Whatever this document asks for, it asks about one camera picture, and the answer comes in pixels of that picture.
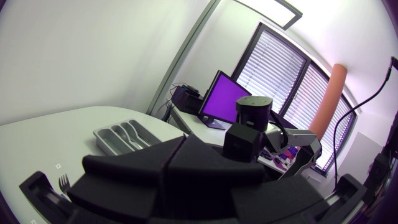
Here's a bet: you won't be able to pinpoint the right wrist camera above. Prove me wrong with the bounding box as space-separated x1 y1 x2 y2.
222 123 261 163

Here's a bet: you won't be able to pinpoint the black cable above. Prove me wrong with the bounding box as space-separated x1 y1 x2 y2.
333 56 398 188

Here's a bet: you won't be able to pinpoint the grey cutlery tray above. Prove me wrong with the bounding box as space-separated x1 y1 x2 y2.
93 119 163 156

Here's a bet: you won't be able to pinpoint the white desk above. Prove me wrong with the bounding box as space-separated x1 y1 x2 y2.
170 105 289 174

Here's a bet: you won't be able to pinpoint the dark screen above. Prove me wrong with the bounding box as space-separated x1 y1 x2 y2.
197 70 252 131

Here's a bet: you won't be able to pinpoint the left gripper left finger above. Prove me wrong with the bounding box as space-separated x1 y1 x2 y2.
67 136 187 224

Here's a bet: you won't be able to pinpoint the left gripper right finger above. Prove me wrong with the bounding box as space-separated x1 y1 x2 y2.
163 134 330 224

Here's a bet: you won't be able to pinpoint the black box with cables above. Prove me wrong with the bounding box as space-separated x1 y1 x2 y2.
170 83 203 116

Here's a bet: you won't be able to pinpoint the ceiling light panel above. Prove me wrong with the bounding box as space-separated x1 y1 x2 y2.
232 0 303 31

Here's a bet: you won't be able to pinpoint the steel fork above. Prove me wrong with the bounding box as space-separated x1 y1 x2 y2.
58 173 72 195

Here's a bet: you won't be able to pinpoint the window blinds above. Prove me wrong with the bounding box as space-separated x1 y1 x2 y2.
231 22 358 175

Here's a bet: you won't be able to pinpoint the orange column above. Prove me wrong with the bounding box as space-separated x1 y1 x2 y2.
308 63 348 141

